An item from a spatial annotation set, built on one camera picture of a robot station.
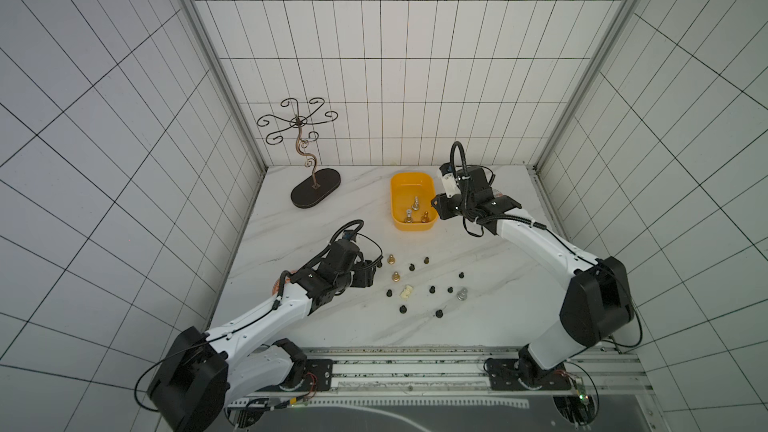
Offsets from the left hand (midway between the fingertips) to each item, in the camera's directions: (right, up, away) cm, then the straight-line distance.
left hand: (361, 273), depth 84 cm
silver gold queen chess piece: (+15, +14, +17) cm, 26 cm away
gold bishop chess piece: (+21, +14, +18) cm, 31 cm away
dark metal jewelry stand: (-19, +25, +27) cm, 42 cm away
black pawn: (+30, -2, +6) cm, 31 cm away
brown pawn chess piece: (+20, +2, +9) cm, 22 cm away
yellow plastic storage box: (+16, +22, +23) cm, 36 cm away
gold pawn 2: (+10, -3, +6) cm, 12 cm away
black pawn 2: (+26, -6, +4) cm, 27 cm away
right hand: (+23, +23, +4) cm, 33 cm away
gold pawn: (+9, +2, +8) cm, 12 cm away
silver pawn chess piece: (+29, -7, +1) cm, 30 cm away
